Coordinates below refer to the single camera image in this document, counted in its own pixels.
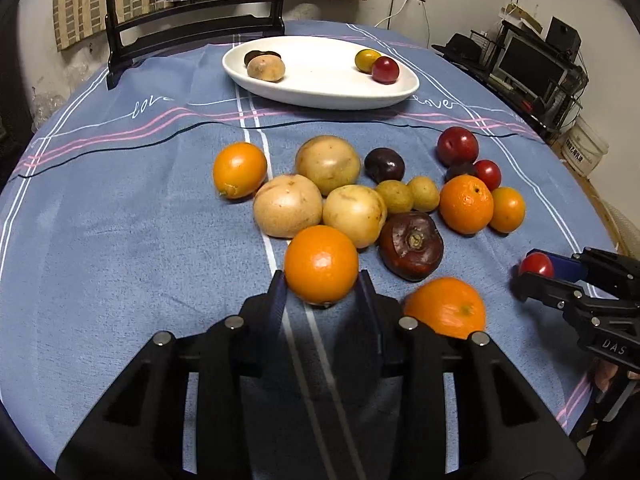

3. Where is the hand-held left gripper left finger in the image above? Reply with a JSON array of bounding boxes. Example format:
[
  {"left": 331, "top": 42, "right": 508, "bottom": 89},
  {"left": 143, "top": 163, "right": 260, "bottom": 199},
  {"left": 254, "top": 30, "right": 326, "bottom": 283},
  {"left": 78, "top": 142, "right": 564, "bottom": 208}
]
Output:
[{"left": 55, "top": 270, "right": 288, "bottom": 480}]

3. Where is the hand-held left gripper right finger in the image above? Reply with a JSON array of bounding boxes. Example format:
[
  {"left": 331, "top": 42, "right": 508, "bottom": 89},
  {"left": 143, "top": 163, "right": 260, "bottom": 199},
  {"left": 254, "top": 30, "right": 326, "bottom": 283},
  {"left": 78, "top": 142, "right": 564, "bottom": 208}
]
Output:
[{"left": 356, "top": 269, "right": 586, "bottom": 480}]

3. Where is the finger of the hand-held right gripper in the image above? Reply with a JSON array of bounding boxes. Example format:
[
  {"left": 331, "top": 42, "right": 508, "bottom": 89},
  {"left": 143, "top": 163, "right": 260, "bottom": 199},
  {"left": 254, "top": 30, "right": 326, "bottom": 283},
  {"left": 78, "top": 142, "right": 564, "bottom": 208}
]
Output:
[
  {"left": 510, "top": 271, "right": 588, "bottom": 313},
  {"left": 525, "top": 247, "right": 640, "bottom": 301}
]

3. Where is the small red fruit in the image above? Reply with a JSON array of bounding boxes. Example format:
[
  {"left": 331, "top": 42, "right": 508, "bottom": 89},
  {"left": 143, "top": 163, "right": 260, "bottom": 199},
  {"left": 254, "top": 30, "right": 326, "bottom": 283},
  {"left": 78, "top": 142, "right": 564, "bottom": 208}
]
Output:
[
  {"left": 472, "top": 159, "right": 502, "bottom": 192},
  {"left": 517, "top": 252, "right": 556, "bottom": 278}
]

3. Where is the dark brown mangosteen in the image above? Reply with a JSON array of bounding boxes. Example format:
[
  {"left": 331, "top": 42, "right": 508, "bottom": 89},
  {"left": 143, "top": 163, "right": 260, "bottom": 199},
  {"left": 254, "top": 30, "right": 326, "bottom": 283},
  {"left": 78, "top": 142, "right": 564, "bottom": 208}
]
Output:
[{"left": 378, "top": 211, "right": 445, "bottom": 282}]

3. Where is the small orange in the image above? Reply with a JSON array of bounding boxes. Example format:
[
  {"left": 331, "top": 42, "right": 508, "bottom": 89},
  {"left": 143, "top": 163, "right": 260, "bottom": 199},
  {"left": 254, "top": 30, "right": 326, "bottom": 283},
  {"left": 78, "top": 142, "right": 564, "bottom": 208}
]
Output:
[{"left": 489, "top": 186, "right": 527, "bottom": 234}]

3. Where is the tan round fruit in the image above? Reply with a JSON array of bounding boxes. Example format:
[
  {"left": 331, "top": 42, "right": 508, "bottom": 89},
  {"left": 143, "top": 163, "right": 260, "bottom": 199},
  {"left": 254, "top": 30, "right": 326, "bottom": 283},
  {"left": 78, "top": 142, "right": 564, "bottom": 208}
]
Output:
[
  {"left": 295, "top": 135, "right": 362, "bottom": 197},
  {"left": 322, "top": 185, "right": 388, "bottom": 250},
  {"left": 253, "top": 174, "right": 324, "bottom": 239}
]

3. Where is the oval orange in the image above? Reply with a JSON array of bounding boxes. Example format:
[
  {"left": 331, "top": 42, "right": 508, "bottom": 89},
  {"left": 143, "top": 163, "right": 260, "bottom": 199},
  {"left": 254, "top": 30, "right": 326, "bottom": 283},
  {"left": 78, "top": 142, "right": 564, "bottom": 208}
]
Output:
[{"left": 212, "top": 142, "right": 268, "bottom": 200}]

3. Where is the large red plum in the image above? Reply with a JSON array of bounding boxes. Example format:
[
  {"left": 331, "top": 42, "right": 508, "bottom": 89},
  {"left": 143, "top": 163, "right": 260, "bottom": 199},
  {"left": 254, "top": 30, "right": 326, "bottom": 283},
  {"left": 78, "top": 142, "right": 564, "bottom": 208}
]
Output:
[{"left": 436, "top": 126, "right": 480, "bottom": 167}]

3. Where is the white oval plate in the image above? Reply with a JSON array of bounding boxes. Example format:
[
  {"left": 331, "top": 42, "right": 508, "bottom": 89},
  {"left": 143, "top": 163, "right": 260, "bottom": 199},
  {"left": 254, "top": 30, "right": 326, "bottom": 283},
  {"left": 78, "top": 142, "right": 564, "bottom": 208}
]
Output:
[{"left": 222, "top": 36, "right": 420, "bottom": 111}]

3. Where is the person's right hand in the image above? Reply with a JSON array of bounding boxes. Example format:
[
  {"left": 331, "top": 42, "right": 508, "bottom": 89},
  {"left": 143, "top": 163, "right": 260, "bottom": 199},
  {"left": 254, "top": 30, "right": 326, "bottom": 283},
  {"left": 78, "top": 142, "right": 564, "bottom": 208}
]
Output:
[{"left": 592, "top": 359, "right": 636, "bottom": 392}]

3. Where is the small yellow-green fruit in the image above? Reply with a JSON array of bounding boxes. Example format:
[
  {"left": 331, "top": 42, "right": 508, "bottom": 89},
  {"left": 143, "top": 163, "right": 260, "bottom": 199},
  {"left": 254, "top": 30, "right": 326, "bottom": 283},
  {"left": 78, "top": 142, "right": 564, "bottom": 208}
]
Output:
[
  {"left": 406, "top": 176, "right": 441, "bottom": 212},
  {"left": 375, "top": 180, "right": 415, "bottom": 215}
]

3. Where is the white plastic bucket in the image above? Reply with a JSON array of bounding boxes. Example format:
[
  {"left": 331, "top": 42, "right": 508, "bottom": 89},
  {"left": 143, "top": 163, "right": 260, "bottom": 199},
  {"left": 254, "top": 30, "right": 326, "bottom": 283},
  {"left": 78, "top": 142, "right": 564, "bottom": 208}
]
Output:
[{"left": 564, "top": 115, "right": 610, "bottom": 177}]

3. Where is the small dark fruit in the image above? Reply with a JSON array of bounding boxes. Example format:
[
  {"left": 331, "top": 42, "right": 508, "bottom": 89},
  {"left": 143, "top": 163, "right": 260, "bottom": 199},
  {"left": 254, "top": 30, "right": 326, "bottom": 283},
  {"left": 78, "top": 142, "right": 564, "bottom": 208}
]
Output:
[{"left": 445, "top": 161, "right": 477, "bottom": 183}]

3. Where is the dark purple plum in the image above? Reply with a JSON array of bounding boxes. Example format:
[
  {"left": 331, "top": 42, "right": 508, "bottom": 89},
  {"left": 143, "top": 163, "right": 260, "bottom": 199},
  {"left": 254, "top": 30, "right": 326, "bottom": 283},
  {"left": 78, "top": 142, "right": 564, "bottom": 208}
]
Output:
[{"left": 364, "top": 147, "right": 406, "bottom": 184}]

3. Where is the blue plaid tablecloth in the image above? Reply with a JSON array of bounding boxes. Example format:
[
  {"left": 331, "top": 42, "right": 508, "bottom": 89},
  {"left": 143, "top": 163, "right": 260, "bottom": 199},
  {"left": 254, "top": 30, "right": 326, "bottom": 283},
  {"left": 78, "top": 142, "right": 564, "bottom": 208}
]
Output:
[{"left": 0, "top": 20, "right": 621, "bottom": 480}]

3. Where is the black computer desk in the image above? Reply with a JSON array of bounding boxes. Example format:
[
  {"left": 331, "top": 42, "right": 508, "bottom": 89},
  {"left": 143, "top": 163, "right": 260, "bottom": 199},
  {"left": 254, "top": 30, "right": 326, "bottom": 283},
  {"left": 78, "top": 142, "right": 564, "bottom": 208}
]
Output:
[{"left": 465, "top": 20, "right": 588, "bottom": 142}]

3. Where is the computer monitor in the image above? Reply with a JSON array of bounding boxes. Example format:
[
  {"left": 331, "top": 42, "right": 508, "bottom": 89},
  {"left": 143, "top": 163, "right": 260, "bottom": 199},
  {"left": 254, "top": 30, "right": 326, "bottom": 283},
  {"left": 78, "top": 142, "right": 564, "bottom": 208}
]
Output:
[{"left": 497, "top": 35, "right": 571, "bottom": 96}]

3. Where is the black speaker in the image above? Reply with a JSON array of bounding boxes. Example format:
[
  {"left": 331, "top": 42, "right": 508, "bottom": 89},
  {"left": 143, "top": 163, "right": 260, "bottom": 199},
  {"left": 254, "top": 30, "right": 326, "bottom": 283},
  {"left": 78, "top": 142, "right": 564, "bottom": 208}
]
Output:
[{"left": 545, "top": 16, "right": 582, "bottom": 56}]

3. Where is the small tan fruit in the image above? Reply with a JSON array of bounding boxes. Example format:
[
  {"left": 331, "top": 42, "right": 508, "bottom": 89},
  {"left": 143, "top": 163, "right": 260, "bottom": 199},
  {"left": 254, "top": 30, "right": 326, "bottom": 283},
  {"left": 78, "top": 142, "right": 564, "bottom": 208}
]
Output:
[{"left": 246, "top": 55, "right": 287, "bottom": 82}]

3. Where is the black hat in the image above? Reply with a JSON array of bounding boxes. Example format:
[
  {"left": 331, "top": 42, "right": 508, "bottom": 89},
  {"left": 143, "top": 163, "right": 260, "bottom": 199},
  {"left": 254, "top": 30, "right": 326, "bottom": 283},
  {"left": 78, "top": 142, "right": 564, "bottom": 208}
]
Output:
[{"left": 431, "top": 33, "right": 488, "bottom": 65}]

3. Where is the yellow round fruit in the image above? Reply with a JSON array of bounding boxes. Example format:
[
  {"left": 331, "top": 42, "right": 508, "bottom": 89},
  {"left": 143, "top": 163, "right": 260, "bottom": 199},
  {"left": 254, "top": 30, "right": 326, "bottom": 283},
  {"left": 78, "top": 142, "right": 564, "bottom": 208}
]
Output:
[{"left": 354, "top": 49, "right": 383, "bottom": 73}]

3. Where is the dark brown round fruit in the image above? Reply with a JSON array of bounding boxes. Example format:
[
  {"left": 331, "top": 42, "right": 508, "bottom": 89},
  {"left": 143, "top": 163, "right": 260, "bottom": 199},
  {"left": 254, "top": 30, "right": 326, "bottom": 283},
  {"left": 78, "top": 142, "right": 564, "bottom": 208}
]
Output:
[{"left": 244, "top": 50, "right": 282, "bottom": 67}]

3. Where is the cardboard box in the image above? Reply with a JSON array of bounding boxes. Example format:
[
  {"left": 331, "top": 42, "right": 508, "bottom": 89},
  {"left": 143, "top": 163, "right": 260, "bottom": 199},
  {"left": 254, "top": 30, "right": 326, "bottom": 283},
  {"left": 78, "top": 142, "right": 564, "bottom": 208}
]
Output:
[{"left": 501, "top": 4, "right": 543, "bottom": 31}]

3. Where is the black framed goldfish screen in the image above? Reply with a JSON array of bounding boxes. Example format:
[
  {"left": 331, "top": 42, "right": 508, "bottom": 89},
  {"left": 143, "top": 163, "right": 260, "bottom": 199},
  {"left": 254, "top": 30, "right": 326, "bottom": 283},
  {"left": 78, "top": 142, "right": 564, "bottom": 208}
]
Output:
[{"left": 102, "top": 0, "right": 287, "bottom": 92}]

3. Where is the clear plastic bag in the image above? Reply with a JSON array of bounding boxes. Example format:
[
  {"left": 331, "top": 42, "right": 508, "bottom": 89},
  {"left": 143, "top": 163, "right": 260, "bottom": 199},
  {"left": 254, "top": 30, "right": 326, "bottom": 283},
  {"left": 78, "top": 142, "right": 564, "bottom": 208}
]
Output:
[{"left": 27, "top": 85, "right": 66, "bottom": 133}]

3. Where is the beige checked curtain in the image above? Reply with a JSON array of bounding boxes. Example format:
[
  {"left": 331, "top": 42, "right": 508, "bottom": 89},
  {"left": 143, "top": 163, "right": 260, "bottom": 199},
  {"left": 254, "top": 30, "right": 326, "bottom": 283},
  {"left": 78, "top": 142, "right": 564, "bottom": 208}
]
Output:
[{"left": 51, "top": 0, "right": 376, "bottom": 52}]

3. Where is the white power cable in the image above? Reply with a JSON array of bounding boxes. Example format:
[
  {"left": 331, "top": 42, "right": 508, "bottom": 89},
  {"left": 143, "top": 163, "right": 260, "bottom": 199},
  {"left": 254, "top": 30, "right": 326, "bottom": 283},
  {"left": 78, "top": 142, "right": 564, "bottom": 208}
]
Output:
[{"left": 372, "top": 0, "right": 426, "bottom": 29}]

